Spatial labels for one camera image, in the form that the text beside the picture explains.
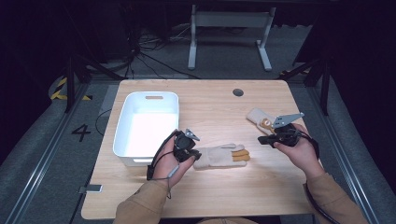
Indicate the person's right hand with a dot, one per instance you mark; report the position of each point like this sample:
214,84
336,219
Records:
303,155

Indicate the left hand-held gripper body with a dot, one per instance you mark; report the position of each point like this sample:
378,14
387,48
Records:
182,143

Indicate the aluminium floor rail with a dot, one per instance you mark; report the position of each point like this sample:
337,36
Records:
345,161
43,158

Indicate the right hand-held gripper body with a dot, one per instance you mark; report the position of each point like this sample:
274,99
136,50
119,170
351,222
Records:
288,135

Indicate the white metal desk frame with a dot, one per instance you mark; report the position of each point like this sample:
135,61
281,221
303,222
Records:
230,19

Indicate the black metal stand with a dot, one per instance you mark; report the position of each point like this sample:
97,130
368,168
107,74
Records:
325,87
70,84

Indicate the beige glove with orange patch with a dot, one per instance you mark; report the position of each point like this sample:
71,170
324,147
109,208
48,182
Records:
257,117

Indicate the beige glove with orange fingers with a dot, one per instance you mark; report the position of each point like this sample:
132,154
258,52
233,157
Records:
218,157

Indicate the person's left hand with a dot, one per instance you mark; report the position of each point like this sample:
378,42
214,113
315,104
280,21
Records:
168,168

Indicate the grey table grommet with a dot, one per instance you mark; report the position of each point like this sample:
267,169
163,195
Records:
238,92

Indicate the yellow black hazard tape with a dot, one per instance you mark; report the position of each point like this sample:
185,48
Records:
57,91

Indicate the grey metal bracket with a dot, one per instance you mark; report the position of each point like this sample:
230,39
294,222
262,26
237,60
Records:
91,188

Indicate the white plastic bin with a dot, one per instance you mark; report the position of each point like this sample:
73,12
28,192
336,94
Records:
149,130

